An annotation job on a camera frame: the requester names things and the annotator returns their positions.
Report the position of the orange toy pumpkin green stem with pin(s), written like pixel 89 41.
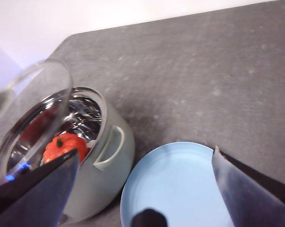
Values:
pixel 66 146

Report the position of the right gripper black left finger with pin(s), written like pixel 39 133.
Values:
pixel 38 196

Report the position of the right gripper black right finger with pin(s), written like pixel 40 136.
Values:
pixel 251 196

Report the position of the glass lid with green knob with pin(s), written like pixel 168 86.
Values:
pixel 38 94

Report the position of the pale green electric steamer pot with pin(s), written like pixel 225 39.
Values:
pixel 109 184

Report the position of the blue round plate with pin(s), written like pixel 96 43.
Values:
pixel 175 184

